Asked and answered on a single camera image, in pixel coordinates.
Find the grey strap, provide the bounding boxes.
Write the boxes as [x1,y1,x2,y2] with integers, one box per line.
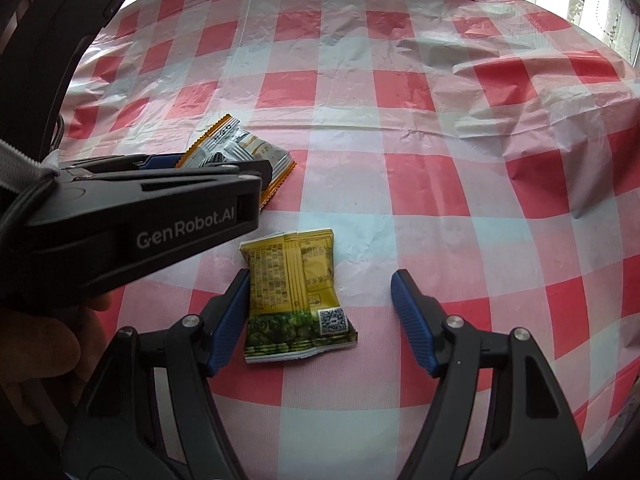
[0,139,58,196]

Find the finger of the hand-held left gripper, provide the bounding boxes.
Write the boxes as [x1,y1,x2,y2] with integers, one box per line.
[60,154,182,173]
[170,159,274,196]

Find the person's left hand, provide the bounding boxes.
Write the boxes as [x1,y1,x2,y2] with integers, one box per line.
[0,292,113,401]

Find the orange silver snack packet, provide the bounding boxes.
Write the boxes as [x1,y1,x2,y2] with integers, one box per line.
[175,114,297,208]

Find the yellow green pea packet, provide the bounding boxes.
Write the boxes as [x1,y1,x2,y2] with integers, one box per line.
[239,228,359,363]

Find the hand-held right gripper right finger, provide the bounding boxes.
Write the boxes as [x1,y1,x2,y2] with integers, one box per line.
[390,269,588,480]

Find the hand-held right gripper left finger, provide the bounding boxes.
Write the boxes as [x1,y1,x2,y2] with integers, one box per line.
[62,268,252,480]

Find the red white checked tablecloth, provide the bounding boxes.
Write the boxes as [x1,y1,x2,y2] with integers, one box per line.
[60,0,640,480]

